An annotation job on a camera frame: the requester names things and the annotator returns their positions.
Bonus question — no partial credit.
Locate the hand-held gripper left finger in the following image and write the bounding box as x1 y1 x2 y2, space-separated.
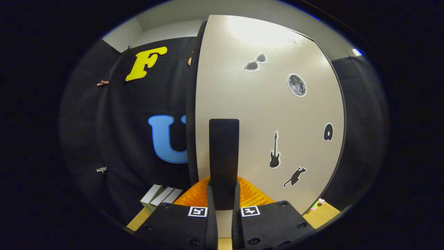
134 176 218 250

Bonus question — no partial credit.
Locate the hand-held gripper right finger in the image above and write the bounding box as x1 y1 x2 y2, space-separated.
232 177 314 250

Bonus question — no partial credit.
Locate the black door handle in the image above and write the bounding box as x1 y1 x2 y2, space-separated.
209 119 240 210

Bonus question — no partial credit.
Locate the beige cabinet door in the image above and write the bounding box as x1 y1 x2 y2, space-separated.
194 15 347 238

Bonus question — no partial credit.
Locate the brown book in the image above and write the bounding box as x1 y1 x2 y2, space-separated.
153 187 183 209

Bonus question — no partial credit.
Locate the green book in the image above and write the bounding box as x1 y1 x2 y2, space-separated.
140 184 163 213

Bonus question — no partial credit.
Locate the black backdrop cloth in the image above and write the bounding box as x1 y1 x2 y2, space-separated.
59 36 389 226

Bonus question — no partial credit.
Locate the grey cabinet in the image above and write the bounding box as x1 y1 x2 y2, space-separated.
186 19 208 186

